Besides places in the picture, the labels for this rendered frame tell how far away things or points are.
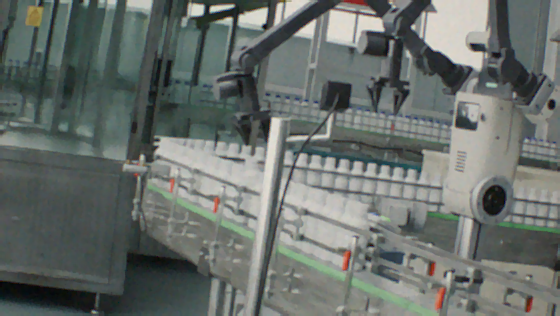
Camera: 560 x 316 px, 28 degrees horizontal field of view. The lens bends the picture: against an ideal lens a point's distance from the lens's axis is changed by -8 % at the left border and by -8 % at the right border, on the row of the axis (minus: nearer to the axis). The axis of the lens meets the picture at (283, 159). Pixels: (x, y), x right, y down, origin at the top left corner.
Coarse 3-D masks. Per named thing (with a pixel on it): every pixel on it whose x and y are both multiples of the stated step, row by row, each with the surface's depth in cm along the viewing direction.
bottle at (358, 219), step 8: (360, 208) 294; (352, 216) 295; (360, 216) 295; (352, 224) 294; (360, 224) 293; (368, 224) 295; (344, 232) 296; (352, 232) 294; (344, 240) 296; (360, 240) 294; (360, 256) 294; (360, 264) 295
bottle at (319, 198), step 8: (320, 192) 318; (328, 192) 318; (320, 200) 316; (312, 208) 316; (320, 208) 316; (312, 224) 316; (304, 232) 318; (312, 232) 316; (304, 248) 317; (312, 248) 316
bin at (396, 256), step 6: (366, 246) 421; (384, 252) 392; (390, 252) 393; (396, 252) 394; (402, 252) 395; (384, 258) 393; (390, 258) 394; (396, 258) 395; (402, 258) 395; (402, 264) 396; (396, 270) 395; (384, 276) 394; (390, 276) 394; (396, 282) 396; (240, 306) 381; (264, 306) 384
